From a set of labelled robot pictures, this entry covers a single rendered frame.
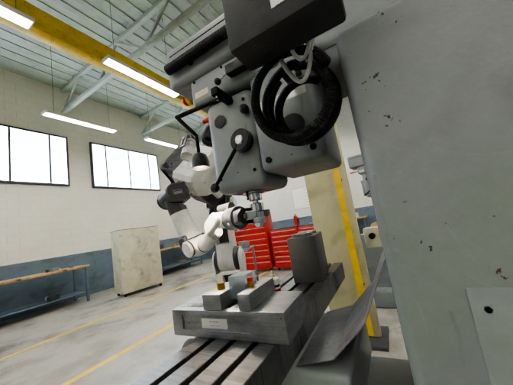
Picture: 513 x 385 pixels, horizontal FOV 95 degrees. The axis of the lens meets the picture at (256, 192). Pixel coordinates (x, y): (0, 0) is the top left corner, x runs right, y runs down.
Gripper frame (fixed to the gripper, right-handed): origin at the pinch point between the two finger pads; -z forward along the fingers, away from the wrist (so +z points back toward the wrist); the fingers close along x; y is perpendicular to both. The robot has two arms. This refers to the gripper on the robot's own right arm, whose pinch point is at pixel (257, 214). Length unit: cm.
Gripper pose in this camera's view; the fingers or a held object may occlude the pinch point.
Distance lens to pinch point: 81.6
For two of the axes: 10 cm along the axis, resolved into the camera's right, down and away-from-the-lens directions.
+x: 7.7, -0.4, 6.3
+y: 1.5, 9.8, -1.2
